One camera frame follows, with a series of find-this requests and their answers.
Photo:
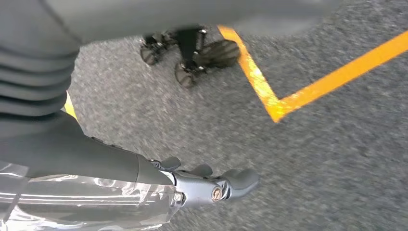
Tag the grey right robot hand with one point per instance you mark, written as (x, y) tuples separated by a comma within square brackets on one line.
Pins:
[(79, 165)]

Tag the black robot leg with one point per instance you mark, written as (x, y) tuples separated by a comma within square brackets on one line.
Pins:
[(188, 44)]

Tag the yellow floor tape square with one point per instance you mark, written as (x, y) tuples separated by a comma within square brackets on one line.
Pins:
[(271, 102)]

